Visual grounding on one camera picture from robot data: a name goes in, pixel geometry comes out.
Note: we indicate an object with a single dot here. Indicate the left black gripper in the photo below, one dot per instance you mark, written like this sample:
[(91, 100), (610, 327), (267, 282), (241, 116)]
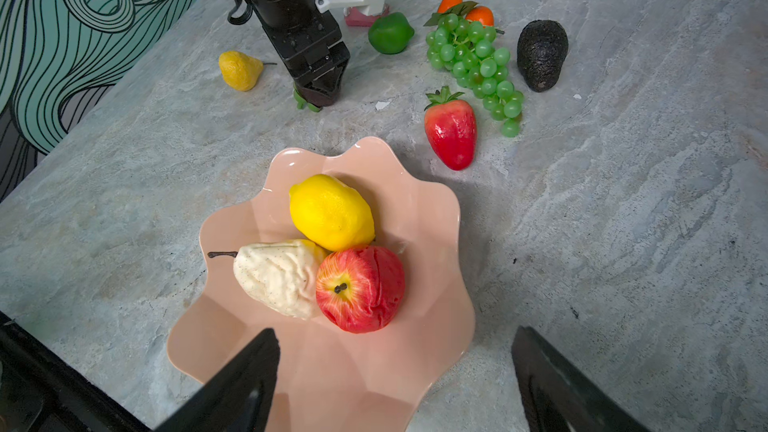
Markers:
[(310, 45)]

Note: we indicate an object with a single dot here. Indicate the red fake apple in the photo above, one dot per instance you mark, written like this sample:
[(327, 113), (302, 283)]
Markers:
[(360, 289)]

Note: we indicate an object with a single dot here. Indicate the dark fake avocado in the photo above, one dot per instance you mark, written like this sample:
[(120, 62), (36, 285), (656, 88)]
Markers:
[(541, 52)]

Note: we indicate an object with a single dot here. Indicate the green fake grape bunch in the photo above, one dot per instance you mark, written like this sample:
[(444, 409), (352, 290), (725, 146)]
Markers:
[(468, 51)]

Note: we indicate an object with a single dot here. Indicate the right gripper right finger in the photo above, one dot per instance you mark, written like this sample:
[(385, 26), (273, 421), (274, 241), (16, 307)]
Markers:
[(556, 395)]

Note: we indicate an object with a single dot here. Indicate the yellow fake lemon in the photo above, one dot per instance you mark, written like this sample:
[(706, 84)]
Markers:
[(331, 213)]

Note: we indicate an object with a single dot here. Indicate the cream fake pear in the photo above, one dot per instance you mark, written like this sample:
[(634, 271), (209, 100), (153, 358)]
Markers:
[(281, 275)]

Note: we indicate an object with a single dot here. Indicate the white rabbit figurine pink base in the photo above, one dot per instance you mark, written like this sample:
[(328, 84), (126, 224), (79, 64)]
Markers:
[(353, 17)]

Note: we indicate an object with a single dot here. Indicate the small yellow fake pear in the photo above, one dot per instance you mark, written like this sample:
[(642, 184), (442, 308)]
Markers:
[(241, 71)]

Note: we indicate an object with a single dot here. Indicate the green fake lime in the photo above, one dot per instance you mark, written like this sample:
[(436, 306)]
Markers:
[(390, 34)]

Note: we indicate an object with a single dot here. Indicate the red fake strawberry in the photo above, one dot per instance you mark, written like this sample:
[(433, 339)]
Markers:
[(451, 128)]

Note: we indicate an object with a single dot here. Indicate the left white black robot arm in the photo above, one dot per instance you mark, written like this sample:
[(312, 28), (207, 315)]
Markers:
[(308, 42)]

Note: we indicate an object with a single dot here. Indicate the pink scalloped fruit bowl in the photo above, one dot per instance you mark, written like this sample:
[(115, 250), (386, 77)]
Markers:
[(329, 379)]

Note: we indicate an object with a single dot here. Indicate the dark purple fake mangosteen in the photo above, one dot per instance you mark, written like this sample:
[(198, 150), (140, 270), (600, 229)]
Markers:
[(302, 103)]

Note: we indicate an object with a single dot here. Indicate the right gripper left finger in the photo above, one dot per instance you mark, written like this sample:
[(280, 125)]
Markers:
[(239, 396)]

